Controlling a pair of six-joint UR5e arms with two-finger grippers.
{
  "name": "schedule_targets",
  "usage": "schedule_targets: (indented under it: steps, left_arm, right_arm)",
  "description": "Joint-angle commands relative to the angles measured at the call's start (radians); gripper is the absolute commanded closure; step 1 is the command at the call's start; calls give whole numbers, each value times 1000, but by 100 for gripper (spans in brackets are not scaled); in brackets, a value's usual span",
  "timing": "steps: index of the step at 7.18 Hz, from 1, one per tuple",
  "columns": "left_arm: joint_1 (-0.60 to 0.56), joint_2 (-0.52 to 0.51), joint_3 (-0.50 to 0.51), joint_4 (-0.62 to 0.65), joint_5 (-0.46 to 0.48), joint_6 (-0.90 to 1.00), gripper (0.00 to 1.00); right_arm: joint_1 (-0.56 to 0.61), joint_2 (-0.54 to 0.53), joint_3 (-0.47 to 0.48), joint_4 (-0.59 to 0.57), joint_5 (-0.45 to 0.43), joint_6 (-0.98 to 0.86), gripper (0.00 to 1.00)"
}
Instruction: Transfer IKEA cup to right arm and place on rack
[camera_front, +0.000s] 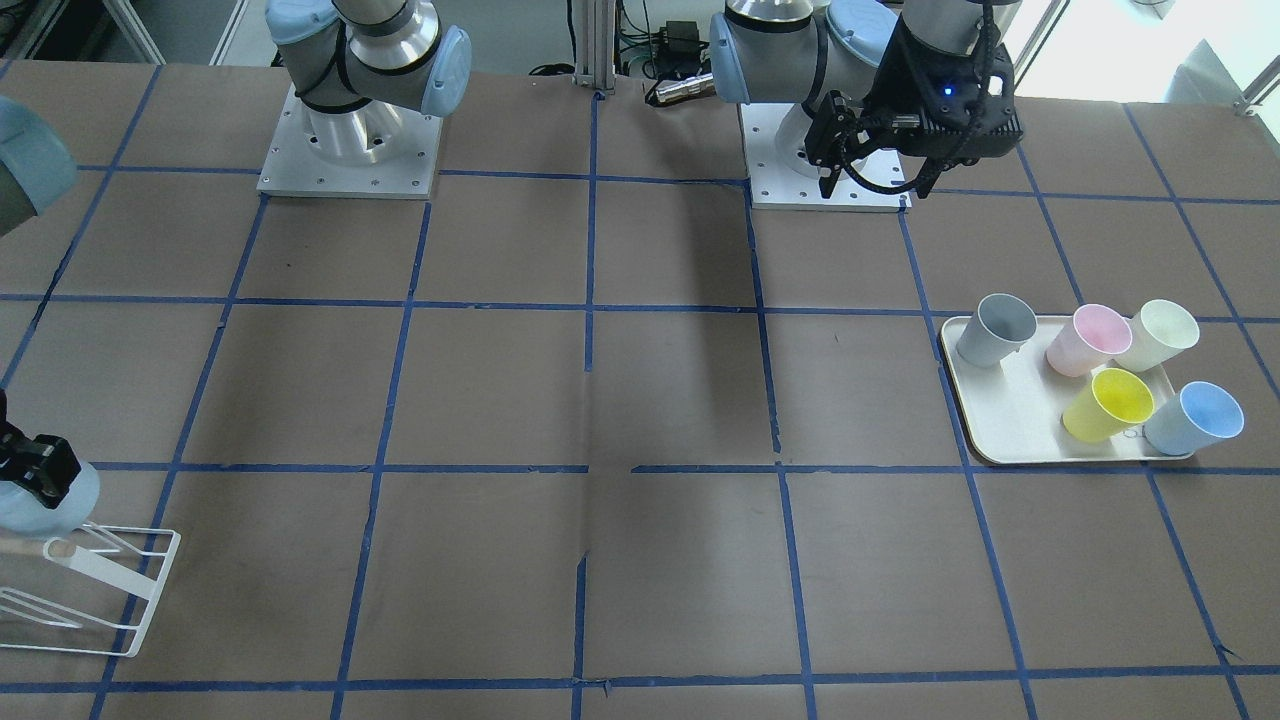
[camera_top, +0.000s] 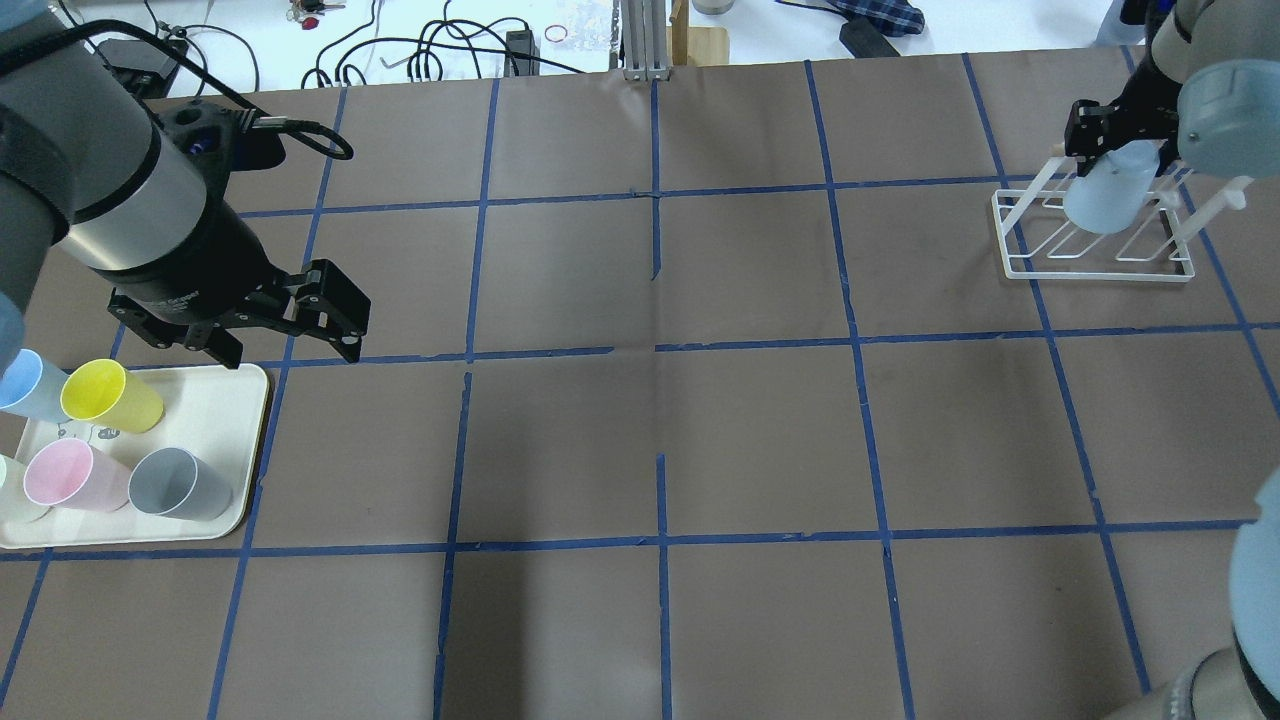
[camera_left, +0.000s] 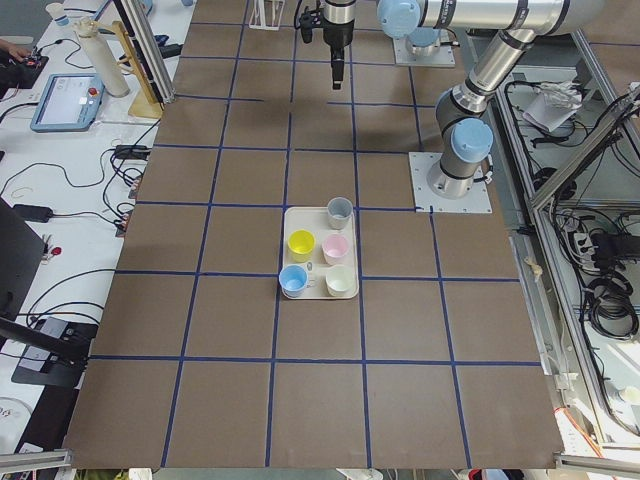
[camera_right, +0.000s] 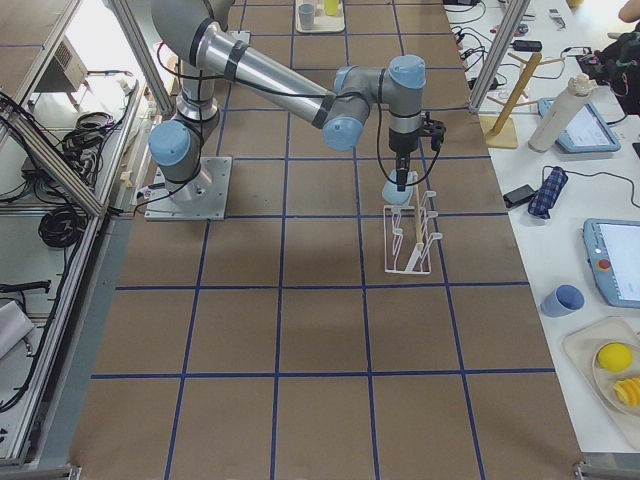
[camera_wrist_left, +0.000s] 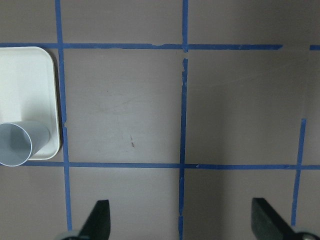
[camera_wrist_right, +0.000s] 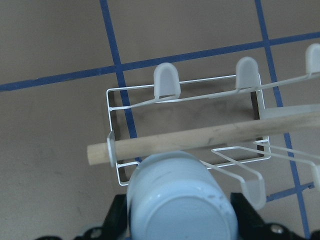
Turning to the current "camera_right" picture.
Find small black box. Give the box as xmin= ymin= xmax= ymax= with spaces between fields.
xmin=502 ymin=184 xmax=537 ymax=209

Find wooden mug tree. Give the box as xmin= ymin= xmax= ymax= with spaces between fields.
xmin=479 ymin=52 xmax=564 ymax=149

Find yellow plastic cup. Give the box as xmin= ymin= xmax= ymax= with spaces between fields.
xmin=323 ymin=0 xmax=340 ymax=16

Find blue cup on side table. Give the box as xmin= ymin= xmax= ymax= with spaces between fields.
xmin=541 ymin=284 xmax=585 ymax=318

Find yellow ball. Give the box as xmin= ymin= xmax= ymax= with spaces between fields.
xmin=596 ymin=342 xmax=633 ymax=372

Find white cylindrical bottle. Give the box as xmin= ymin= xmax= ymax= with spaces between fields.
xmin=528 ymin=73 xmax=597 ymax=152

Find coiled black cables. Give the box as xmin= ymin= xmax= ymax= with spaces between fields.
xmin=38 ymin=205 xmax=84 ymax=250

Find aluminium frame post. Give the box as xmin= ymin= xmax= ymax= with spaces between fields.
xmin=468 ymin=0 xmax=530 ymax=113

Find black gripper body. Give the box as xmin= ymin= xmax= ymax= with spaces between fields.
xmin=389 ymin=115 xmax=418 ymax=170

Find folded blue plaid umbrella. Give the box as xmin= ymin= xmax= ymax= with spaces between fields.
xmin=527 ymin=167 xmax=568 ymax=220

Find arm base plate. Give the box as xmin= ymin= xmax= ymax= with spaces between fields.
xmin=144 ymin=156 xmax=233 ymax=221
xmin=227 ymin=31 xmax=251 ymax=44

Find grey plastic cup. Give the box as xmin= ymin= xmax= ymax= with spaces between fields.
xmin=297 ymin=3 xmax=315 ymax=30

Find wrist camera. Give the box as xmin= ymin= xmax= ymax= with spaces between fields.
xmin=420 ymin=112 xmax=446 ymax=152

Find near blue teach pendant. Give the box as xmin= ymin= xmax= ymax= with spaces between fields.
xmin=582 ymin=218 xmax=640 ymax=309

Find yellow ridged toy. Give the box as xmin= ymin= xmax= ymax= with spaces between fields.
xmin=614 ymin=377 xmax=640 ymax=407

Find white wire cup rack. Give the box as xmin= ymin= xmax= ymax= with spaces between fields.
xmin=383 ymin=185 xmax=443 ymax=275

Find black power adapter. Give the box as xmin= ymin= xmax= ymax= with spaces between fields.
xmin=512 ymin=40 xmax=542 ymax=52

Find cream plastic tray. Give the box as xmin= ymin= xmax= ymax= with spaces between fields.
xmin=294 ymin=1 xmax=346 ymax=34

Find beige side tray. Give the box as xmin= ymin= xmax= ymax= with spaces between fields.
xmin=562 ymin=317 xmax=639 ymax=450

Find blue teach pendant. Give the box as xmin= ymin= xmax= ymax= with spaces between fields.
xmin=582 ymin=218 xmax=640 ymax=309
xmin=555 ymin=100 xmax=621 ymax=154

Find far blue teach pendant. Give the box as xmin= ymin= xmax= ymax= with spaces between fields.
xmin=555 ymin=100 xmax=621 ymax=154

